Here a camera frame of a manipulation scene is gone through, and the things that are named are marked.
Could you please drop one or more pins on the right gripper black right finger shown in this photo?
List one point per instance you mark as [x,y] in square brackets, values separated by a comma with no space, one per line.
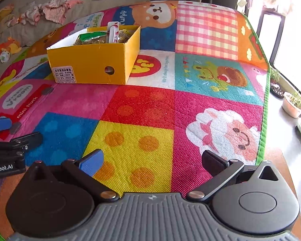
[213,163]

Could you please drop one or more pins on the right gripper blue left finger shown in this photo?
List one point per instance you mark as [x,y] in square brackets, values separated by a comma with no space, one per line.
[91,163]

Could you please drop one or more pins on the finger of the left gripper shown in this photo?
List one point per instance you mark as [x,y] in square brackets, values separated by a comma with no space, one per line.
[5,123]
[27,142]

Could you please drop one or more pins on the yellow cardboard box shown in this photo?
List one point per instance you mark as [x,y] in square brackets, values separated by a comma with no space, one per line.
[95,63]

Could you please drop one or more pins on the nut snack bag green edge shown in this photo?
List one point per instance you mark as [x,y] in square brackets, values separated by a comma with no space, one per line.
[91,38]

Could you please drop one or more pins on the pink white candy stick pack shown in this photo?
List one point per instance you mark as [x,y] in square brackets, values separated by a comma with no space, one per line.
[113,31]

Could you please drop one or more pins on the orange yellow plush toy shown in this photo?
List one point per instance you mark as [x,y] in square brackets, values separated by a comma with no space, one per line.
[8,48]

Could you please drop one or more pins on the white flower pot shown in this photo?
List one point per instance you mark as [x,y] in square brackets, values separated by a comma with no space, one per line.
[292,104]

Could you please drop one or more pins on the grey long bed pillow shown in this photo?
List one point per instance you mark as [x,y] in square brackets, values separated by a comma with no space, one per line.
[27,34]

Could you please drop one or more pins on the pink baby clothes pile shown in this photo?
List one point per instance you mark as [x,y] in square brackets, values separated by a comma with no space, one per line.
[54,11]

